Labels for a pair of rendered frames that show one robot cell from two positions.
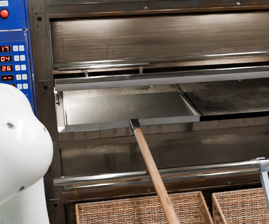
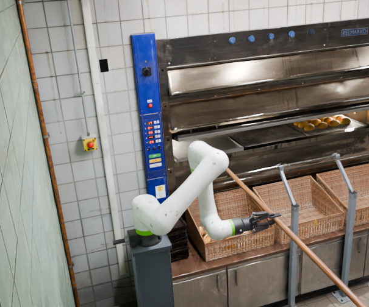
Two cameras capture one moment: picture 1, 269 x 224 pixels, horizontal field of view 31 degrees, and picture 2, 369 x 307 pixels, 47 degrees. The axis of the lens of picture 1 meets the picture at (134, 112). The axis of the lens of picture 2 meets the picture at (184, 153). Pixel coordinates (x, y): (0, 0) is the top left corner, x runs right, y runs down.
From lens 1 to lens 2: 147 cm
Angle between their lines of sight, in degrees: 7
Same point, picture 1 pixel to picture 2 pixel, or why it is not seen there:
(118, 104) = not seen: hidden behind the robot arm
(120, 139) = not seen: hidden behind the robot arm
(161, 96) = (218, 139)
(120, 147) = not seen: hidden behind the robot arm
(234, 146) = (261, 161)
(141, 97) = (207, 141)
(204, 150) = (246, 165)
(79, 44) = (184, 117)
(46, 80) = (168, 136)
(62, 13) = (176, 102)
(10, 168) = (220, 166)
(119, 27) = (202, 106)
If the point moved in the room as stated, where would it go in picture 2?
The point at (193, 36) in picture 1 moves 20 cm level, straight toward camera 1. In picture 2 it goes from (238, 107) to (243, 115)
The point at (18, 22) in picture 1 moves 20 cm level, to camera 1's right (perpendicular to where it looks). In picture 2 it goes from (156, 109) to (184, 106)
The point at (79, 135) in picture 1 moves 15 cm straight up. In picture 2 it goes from (185, 163) to (183, 145)
